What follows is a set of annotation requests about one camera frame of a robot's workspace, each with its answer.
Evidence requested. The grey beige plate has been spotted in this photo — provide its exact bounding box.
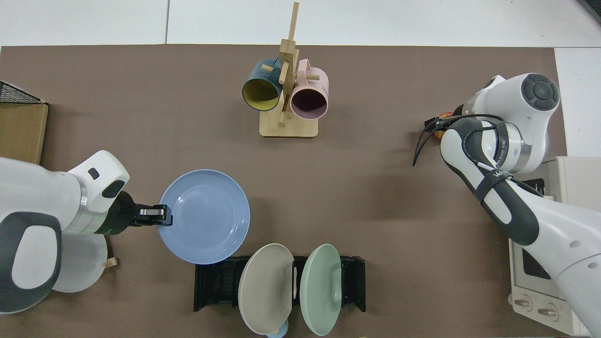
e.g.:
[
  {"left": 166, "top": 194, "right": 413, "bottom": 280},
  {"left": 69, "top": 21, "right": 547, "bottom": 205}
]
[{"left": 238, "top": 243, "right": 295, "bottom": 336}]

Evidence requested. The wooden cup stand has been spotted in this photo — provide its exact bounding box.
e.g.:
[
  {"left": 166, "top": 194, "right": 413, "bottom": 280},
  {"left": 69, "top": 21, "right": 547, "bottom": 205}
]
[{"left": 259, "top": 1, "right": 319, "bottom": 138}]

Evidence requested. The pale grey white plate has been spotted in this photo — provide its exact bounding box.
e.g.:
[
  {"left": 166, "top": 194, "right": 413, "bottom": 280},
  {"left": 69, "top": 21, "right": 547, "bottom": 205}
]
[{"left": 51, "top": 232, "right": 109, "bottom": 293}]

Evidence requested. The black dish rack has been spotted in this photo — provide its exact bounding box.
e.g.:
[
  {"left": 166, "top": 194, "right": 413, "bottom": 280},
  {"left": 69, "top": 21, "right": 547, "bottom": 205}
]
[{"left": 193, "top": 255, "right": 366, "bottom": 313}]

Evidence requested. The wire basket with wooden floor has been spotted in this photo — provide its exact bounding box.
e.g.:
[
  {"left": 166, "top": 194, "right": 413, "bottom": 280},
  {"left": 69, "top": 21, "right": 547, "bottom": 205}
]
[{"left": 0, "top": 80, "right": 49, "bottom": 166}]

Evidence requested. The pink cup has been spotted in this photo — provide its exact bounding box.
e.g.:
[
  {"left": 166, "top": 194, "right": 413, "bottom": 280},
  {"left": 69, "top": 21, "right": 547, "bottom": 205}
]
[{"left": 290, "top": 59, "right": 330, "bottom": 120}]

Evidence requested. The dark grey corner object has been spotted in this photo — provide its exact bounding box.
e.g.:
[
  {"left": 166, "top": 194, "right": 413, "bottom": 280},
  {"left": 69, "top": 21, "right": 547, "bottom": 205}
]
[{"left": 578, "top": 0, "right": 601, "bottom": 25}]

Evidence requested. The pale green plate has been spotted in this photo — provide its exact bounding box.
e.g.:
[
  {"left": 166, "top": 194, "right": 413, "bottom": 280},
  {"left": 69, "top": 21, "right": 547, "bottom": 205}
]
[{"left": 300, "top": 243, "right": 342, "bottom": 337}]

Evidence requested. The dark teal cup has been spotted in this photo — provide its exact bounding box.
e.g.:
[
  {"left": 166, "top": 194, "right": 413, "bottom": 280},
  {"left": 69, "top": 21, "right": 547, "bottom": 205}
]
[{"left": 242, "top": 57, "right": 284, "bottom": 112}]

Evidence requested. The pale toaster oven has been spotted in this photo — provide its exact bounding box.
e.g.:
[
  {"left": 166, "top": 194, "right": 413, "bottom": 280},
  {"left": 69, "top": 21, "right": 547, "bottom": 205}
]
[{"left": 508, "top": 156, "right": 601, "bottom": 337}]

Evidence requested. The blue plate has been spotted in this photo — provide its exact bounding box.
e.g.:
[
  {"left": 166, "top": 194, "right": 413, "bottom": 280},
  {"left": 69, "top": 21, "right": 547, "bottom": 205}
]
[{"left": 158, "top": 169, "right": 251, "bottom": 265}]

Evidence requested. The red yellow apple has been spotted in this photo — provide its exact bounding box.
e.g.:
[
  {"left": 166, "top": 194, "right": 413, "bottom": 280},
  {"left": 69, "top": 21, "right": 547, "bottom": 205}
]
[{"left": 433, "top": 111, "right": 454, "bottom": 139}]

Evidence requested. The brown table cloth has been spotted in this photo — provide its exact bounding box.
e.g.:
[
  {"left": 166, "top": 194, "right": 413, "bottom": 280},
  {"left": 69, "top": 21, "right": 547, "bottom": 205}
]
[{"left": 0, "top": 44, "right": 568, "bottom": 338}]

